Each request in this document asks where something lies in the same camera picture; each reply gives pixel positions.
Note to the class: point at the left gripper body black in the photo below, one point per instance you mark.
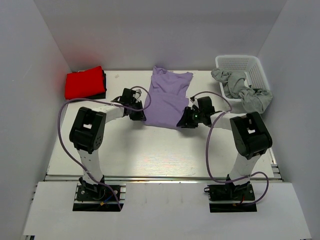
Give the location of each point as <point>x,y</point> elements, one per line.
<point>137,114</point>

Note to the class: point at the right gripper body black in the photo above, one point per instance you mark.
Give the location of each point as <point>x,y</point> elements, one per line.
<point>186,119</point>

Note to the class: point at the purple t-shirt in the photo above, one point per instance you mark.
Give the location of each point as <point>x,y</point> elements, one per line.
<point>167,100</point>

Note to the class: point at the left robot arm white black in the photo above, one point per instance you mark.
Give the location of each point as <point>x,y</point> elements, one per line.
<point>87,132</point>

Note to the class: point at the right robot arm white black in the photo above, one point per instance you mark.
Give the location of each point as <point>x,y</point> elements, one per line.
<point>250,134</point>

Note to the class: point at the black folded t-shirt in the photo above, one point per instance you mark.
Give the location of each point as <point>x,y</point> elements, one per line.
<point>101,93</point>

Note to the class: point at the grey t-shirt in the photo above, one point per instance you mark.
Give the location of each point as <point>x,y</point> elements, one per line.
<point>252,100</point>

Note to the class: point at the red folded t-shirt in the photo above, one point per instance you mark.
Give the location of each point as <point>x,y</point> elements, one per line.
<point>83,82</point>

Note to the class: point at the white plastic basket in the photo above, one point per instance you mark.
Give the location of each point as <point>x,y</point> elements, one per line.
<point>255,77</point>

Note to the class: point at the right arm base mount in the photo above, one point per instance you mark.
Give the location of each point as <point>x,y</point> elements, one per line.
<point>228,198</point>

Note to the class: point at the aluminium rail table edge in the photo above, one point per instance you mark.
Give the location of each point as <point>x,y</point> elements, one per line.
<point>117,178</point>

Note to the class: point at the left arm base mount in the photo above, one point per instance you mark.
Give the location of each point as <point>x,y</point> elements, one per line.
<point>89,201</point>

